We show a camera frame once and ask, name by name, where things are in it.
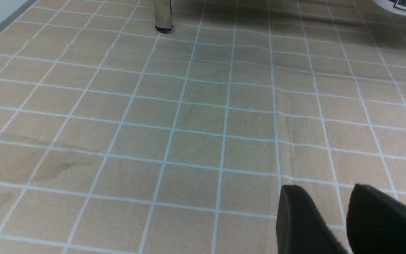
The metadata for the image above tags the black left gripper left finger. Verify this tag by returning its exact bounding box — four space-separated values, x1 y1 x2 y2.
276 185 347 254

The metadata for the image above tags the steel shoe rack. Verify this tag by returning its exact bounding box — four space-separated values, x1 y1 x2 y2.
153 0 173 34

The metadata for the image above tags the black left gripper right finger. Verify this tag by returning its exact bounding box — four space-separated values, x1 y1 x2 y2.
346 184 406 254

